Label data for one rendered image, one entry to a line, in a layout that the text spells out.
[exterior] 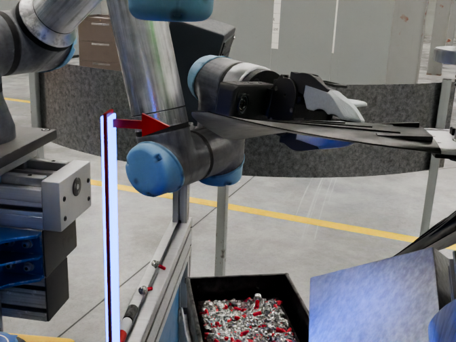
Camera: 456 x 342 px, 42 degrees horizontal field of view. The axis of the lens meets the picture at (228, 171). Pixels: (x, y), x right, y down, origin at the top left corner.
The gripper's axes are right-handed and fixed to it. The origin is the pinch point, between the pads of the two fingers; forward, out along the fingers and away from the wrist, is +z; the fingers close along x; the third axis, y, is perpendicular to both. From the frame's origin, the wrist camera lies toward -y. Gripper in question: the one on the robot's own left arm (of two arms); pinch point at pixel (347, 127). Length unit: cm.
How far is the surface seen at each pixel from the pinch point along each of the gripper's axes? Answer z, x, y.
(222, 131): -8.5, 2.7, -10.5
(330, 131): 7.6, -1.2, -9.5
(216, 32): -53, -6, 14
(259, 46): -524, 20, 355
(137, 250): -211, 113, 78
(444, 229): 7.5, 9.9, 10.4
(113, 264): -8.3, 17.6, -22.2
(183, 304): -50, 49, 12
